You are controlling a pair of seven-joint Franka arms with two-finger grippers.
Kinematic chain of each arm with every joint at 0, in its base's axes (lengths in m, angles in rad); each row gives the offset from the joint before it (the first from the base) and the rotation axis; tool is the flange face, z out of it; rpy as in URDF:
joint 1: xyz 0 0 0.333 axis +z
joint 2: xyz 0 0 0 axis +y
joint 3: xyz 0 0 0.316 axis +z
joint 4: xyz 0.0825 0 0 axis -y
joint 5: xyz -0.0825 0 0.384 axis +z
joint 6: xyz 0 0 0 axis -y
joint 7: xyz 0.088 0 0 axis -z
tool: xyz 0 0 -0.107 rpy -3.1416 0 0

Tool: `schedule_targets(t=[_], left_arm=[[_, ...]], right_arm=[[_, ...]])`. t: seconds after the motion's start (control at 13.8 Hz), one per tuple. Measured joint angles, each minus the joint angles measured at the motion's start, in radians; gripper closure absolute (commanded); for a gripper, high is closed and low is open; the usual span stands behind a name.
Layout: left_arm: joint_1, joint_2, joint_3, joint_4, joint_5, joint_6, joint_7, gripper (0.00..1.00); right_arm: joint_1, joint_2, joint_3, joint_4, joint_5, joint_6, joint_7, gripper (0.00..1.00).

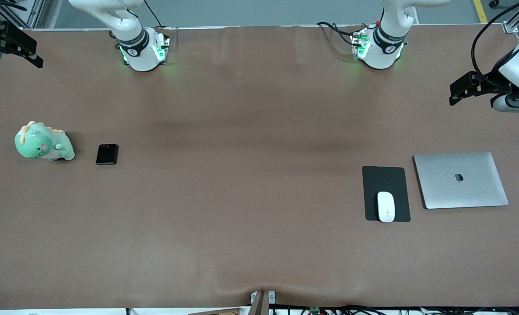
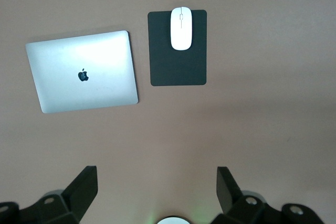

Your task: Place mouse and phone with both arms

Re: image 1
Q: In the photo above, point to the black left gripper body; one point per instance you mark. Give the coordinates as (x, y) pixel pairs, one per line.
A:
(494, 82)

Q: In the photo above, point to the black square flip phone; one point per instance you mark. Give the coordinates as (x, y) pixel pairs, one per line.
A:
(107, 154)

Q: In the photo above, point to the white computer mouse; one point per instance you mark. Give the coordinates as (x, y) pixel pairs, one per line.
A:
(386, 208)

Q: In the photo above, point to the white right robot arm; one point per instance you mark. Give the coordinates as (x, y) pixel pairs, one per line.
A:
(137, 52)

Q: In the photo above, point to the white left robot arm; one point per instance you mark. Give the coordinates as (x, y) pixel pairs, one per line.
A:
(386, 43)

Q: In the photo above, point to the black mouse pad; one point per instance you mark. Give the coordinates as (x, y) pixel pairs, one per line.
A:
(384, 179)

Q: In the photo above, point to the black caster wheel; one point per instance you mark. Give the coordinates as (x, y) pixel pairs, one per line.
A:
(494, 3)

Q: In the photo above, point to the green plush dinosaur toy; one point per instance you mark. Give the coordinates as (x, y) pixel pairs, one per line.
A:
(36, 144)

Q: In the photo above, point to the silver closed laptop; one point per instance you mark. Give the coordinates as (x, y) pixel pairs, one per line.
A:
(461, 192)

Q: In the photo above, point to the small green circuit board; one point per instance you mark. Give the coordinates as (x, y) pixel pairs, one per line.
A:
(315, 311)

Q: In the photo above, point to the brown wooden board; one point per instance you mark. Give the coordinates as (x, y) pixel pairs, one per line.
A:
(215, 312)

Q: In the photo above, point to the aluminium frame struts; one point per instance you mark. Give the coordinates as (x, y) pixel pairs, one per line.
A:
(36, 13)

